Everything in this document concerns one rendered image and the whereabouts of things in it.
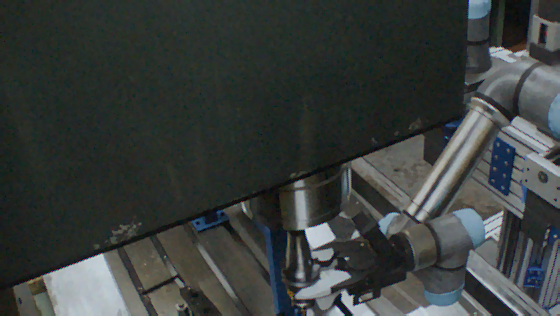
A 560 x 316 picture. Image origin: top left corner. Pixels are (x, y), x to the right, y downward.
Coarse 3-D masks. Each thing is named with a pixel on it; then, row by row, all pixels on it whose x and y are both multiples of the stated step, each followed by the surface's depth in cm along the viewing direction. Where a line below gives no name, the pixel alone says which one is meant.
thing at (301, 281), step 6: (312, 252) 99; (282, 258) 99; (318, 258) 98; (282, 264) 98; (282, 270) 96; (312, 270) 96; (318, 270) 96; (288, 276) 95; (294, 276) 95; (300, 276) 95; (306, 276) 95; (312, 276) 95; (318, 276) 97; (288, 282) 96; (294, 282) 96; (300, 282) 95; (306, 282) 96; (312, 282) 96; (294, 288) 96; (300, 288) 96
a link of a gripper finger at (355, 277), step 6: (354, 276) 97; (360, 276) 97; (366, 276) 98; (342, 282) 96; (348, 282) 96; (354, 282) 96; (360, 282) 97; (330, 288) 96; (336, 288) 96; (342, 288) 96; (348, 288) 96
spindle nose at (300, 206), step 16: (320, 176) 79; (336, 176) 81; (272, 192) 80; (288, 192) 80; (304, 192) 80; (320, 192) 81; (336, 192) 82; (256, 208) 83; (272, 208) 82; (288, 208) 81; (304, 208) 81; (320, 208) 82; (336, 208) 84; (272, 224) 84; (288, 224) 83; (304, 224) 83; (320, 224) 84
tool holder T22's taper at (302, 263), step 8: (288, 232) 93; (304, 232) 93; (288, 240) 94; (296, 240) 93; (304, 240) 93; (288, 248) 94; (296, 248) 93; (304, 248) 94; (288, 256) 95; (296, 256) 94; (304, 256) 94; (312, 256) 96; (288, 264) 96; (296, 264) 95; (304, 264) 95; (312, 264) 96; (296, 272) 95; (304, 272) 95
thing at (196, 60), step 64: (0, 0) 47; (64, 0) 49; (128, 0) 52; (192, 0) 55; (256, 0) 58; (320, 0) 62; (384, 0) 65; (448, 0) 70; (0, 64) 49; (64, 64) 52; (128, 64) 55; (192, 64) 58; (256, 64) 62; (320, 64) 65; (384, 64) 70; (448, 64) 75; (0, 128) 52; (64, 128) 55; (128, 128) 58; (192, 128) 62; (256, 128) 65; (320, 128) 70; (384, 128) 74; (0, 192) 55; (64, 192) 58; (128, 192) 62; (192, 192) 65; (256, 192) 70; (0, 256) 58; (64, 256) 61
